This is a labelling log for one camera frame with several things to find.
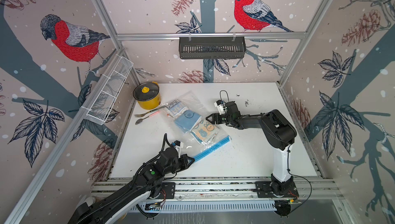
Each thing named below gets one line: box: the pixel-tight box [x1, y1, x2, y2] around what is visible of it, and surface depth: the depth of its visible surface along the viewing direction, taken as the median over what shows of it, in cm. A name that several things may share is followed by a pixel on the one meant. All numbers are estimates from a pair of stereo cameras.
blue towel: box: [173, 109, 203, 134], surface depth 98 cm
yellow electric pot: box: [132, 81, 161, 110], surface depth 105 cm
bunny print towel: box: [189, 116, 220, 146], surface depth 94 cm
